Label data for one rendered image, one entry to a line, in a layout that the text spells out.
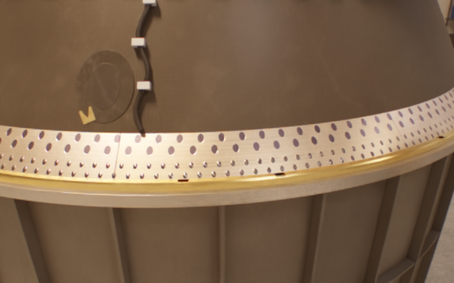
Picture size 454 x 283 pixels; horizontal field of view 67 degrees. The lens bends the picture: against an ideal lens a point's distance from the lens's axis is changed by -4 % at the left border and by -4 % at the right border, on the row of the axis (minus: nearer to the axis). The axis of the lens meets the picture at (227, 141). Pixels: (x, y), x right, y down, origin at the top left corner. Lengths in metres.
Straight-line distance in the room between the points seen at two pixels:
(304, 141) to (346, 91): 0.15
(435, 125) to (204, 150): 0.54
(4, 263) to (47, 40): 0.51
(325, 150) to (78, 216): 0.48
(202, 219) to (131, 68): 0.31
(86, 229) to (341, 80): 0.58
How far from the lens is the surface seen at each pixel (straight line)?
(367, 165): 0.71
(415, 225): 1.09
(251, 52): 0.68
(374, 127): 0.77
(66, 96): 0.71
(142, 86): 0.65
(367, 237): 0.90
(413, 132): 0.84
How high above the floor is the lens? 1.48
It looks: 24 degrees down
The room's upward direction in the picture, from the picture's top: straight up
